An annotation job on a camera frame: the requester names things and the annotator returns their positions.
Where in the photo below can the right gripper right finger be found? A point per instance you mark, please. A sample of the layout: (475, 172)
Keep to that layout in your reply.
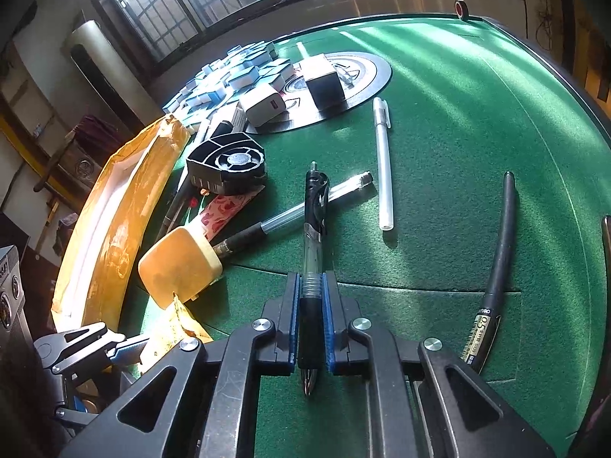
(334, 326)

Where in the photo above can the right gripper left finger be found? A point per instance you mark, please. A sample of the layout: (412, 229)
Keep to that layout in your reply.
(288, 325)

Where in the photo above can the yellow cardboard box tray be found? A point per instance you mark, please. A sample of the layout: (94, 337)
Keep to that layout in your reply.
(103, 247)

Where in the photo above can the black grip ballpoint pen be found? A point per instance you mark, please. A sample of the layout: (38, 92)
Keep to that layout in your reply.
(259, 231)

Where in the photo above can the clear black gel pen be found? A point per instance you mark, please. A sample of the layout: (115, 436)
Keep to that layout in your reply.
(310, 336)

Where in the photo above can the pink rose hand cream tube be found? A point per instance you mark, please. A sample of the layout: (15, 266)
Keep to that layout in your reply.
(217, 214)

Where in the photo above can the white silver pen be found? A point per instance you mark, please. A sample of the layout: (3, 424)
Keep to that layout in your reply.
(381, 115)

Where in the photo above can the white orange ointment box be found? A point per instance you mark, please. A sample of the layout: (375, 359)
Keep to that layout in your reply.
(230, 118)

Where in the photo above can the yellow crumpled packet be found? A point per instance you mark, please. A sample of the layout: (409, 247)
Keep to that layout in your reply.
(174, 325)

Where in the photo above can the black red marker pen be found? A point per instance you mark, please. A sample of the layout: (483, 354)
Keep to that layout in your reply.
(180, 203)

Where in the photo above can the white paint marker pen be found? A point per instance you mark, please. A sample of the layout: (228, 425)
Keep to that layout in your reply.
(196, 140)

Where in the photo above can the white phone charger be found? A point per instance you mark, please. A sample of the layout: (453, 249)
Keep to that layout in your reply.
(261, 104)

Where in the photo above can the black white cigarette box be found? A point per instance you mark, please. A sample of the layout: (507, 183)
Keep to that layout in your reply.
(322, 81)

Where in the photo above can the blue white mahjong tile pile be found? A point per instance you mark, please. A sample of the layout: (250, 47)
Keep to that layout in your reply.
(225, 80)

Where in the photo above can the round table centre console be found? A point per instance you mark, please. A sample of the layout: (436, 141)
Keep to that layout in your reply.
(362, 75)

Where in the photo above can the white air conditioner column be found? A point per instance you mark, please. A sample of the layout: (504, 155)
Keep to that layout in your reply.
(111, 78)

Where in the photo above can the black tape roll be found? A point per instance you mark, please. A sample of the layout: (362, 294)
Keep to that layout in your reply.
(462, 10)

